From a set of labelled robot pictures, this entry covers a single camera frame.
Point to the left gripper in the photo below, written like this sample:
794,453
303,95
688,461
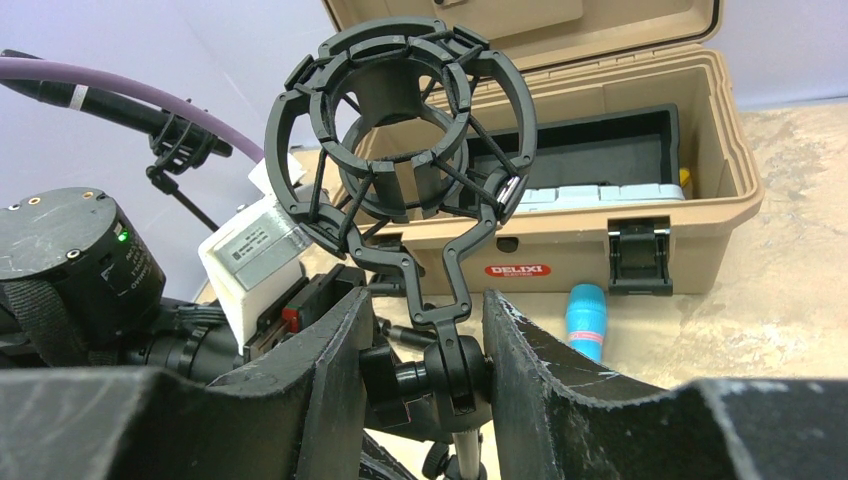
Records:
303,304

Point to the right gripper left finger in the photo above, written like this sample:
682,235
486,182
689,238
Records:
295,413

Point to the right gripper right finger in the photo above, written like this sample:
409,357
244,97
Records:
559,415

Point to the blue microphone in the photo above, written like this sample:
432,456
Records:
586,320

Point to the black tripod shock mount stand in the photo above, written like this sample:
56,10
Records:
418,117

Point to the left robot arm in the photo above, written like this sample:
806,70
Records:
79,287

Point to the grey plastic parts box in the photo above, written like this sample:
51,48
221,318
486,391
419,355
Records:
592,196

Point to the tan plastic toolbox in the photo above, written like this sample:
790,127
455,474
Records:
586,58

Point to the black tray in toolbox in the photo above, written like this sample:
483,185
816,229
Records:
639,146

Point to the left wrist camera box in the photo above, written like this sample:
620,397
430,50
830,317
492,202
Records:
253,258

